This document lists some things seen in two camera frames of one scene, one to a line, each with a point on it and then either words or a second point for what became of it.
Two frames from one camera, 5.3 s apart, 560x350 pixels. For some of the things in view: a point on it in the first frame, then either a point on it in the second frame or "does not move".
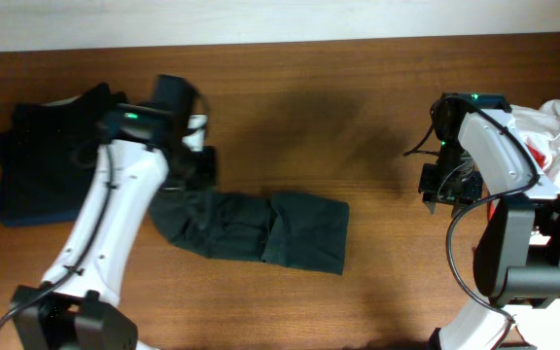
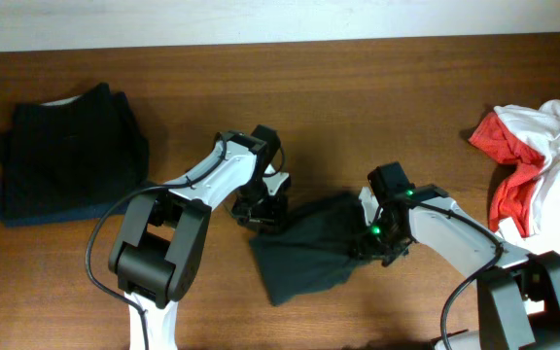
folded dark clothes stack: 48,157 does not move
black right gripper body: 450,180 to 382,243
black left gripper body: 184,170 to 258,203
